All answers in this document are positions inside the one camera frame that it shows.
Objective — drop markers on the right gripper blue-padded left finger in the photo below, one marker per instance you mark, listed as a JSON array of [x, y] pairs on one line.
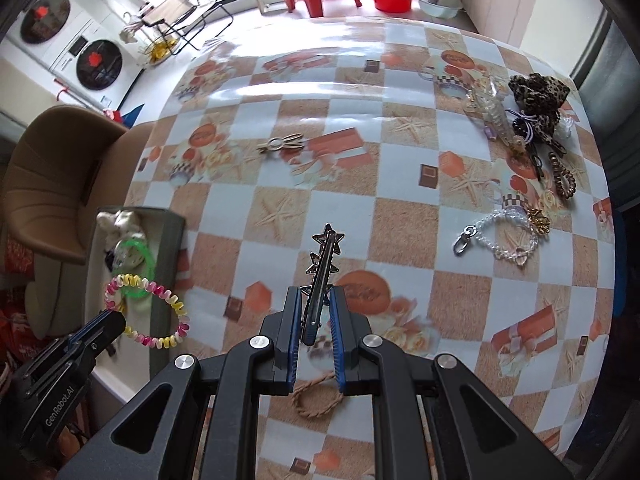
[[286, 345]]

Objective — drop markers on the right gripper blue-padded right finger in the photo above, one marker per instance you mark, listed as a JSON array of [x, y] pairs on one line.
[[347, 329]]

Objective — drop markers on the silver star hair clip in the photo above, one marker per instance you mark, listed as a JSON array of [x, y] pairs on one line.
[[321, 269]]

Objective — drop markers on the green cushion seat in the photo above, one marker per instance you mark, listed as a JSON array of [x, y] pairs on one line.
[[55, 299]]

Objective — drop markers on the grey storage tray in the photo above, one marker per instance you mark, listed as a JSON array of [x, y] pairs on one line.
[[156, 318]]

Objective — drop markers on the cream satin scrunchie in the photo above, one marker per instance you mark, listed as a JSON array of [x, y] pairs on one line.
[[119, 225]]

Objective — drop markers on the gold flower hair clip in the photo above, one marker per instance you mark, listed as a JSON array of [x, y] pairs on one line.
[[538, 221]]

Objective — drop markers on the brown leather chair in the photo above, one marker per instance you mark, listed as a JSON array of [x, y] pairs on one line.
[[69, 163]]

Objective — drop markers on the black small hair clip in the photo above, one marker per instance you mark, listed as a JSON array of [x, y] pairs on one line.
[[535, 160]]

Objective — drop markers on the clear plastic claw clip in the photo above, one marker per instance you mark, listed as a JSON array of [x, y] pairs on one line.
[[486, 96]]

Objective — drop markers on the leopard print scrunchie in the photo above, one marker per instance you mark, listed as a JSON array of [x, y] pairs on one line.
[[539, 99]]

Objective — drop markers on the light blue basin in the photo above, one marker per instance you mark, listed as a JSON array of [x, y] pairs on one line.
[[444, 9]]

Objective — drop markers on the black folding chair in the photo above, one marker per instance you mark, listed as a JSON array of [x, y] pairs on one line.
[[179, 22]]

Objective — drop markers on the white washing machine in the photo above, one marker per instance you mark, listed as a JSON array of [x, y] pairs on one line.
[[77, 42]]

